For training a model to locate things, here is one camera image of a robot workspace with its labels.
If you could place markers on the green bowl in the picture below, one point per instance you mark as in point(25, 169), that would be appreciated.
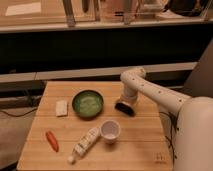
point(87, 104)

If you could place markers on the white ceramic cup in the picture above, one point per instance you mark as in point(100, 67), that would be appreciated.
point(110, 131)

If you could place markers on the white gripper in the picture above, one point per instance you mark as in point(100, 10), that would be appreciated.
point(128, 102)

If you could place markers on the black eraser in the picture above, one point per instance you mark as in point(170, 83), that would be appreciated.
point(125, 109)

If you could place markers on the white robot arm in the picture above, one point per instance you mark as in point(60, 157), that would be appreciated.
point(194, 132)

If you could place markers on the white paper sheet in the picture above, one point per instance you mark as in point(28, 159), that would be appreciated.
point(28, 8)

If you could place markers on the white tube bottle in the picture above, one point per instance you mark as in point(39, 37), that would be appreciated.
point(84, 144)

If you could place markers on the white rectangular block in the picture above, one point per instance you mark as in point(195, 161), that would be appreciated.
point(61, 108)

